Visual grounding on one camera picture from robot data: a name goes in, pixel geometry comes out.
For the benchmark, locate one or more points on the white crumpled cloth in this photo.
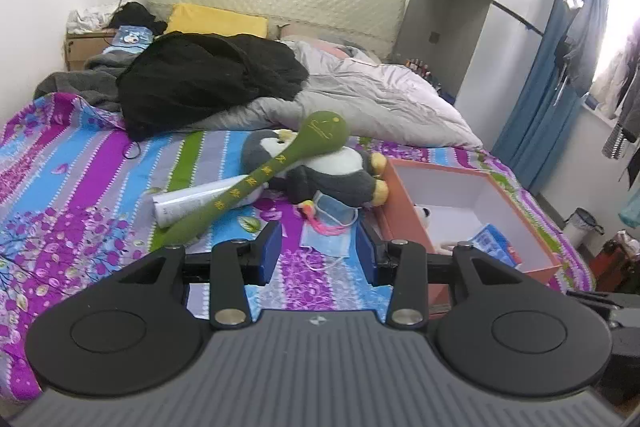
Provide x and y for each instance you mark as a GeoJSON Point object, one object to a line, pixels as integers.
{"type": "Point", "coordinates": [90, 19]}

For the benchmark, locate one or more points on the dark red bag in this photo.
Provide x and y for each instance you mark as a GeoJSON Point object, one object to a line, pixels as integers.
{"type": "Point", "coordinates": [615, 264]}

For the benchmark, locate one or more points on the grey duvet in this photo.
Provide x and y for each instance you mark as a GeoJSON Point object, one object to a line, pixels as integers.
{"type": "Point", "coordinates": [375, 97]}

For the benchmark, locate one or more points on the green plush stick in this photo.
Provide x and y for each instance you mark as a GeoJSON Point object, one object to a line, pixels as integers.
{"type": "Point", "coordinates": [300, 152]}

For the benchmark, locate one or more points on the orange cardboard box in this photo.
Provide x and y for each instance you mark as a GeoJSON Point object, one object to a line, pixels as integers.
{"type": "Point", "coordinates": [400, 202]}

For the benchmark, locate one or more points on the black clothing pile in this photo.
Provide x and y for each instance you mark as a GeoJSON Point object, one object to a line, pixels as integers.
{"type": "Point", "coordinates": [200, 77]}

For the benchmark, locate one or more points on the blue face mask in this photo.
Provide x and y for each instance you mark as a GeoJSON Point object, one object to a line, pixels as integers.
{"type": "Point", "coordinates": [327, 247]}
{"type": "Point", "coordinates": [335, 209]}

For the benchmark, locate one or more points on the small white plush toy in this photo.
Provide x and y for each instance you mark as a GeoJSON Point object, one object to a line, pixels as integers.
{"type": "Point", "coordinates": [424, 216]}

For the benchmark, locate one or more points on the yellow pillow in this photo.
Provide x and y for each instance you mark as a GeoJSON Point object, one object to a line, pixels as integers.
{"type": "Point", "coordinates": [215, 21]}

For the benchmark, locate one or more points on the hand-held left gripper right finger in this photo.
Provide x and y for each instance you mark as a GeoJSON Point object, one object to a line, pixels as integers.
{"type": "Point", "coordinates": [365, 253]}

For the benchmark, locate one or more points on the white rolled tube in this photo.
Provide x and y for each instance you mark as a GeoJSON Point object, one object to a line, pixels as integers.
{"type": "Point", "coordinates": [190, 204]}

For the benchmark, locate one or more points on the white trash bin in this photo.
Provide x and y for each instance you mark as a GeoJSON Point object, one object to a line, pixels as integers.
{"type": "Point", "coordinates": [582, 227]}

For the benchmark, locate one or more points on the wooden nightstand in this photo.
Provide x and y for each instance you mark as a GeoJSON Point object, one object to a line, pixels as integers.
{"type": "Point", "coordinates": [82, 49]}

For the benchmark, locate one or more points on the row of small shelf items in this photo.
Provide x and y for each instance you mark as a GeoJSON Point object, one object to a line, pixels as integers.
{"type": "Point", "coordinates": [422, 69]}

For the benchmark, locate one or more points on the pink pillow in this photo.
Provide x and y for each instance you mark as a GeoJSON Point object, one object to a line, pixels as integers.
{"type": "Point", "coordinates": [340, 49]}

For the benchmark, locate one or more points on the dark cloth on nightstand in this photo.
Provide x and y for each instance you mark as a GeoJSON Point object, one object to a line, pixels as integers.
{"type": "Point", "coordinates": [137, 17]}

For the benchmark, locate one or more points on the teal hanging cloth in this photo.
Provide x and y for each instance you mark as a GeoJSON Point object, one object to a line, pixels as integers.
{"type": "Point", "coordinates": [631, 209]}

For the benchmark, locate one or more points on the striped floral bedsheet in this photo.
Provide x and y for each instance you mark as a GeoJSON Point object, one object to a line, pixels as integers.
{"type": "Point", "coordinates": [75, 187]}

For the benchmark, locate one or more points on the grey blanket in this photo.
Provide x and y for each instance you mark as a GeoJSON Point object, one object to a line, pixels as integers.
{"type": "Point", "coordinates": [75, 82]}

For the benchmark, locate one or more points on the blue curtain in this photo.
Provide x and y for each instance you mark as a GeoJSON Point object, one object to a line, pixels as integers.
{"type": "Point", "coordinates": [535, 97]}

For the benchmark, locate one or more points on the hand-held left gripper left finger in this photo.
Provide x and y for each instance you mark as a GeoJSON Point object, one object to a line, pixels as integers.
{"type": "Point", "coordinates": [272, 252]}

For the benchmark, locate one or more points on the grey penguin plush toy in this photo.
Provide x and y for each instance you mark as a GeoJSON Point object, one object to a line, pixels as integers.
{"type": "Point", "coordinates": [335, 172]}

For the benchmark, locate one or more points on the black curtain rod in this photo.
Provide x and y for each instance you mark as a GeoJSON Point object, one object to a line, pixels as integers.
{"type": "Point", "coordinates": [520, 19]}

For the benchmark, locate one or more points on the hanging clothes by window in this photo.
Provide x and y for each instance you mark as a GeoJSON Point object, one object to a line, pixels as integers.
{"type": "Point", "coordinates": [622, 107]}

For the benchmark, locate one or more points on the grey hanging jacket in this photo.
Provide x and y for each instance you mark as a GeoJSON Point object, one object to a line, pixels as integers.
{"type": "Point", "coordinates": [585, 32]}

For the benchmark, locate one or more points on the blue tissue packet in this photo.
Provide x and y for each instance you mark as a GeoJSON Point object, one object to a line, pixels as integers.
{"type": "Point", "coordinates": [495, 244]}

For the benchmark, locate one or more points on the blue cartoon pouch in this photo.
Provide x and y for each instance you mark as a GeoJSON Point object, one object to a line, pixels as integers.
{"type": "Point", "coordinates": [130, 39]}

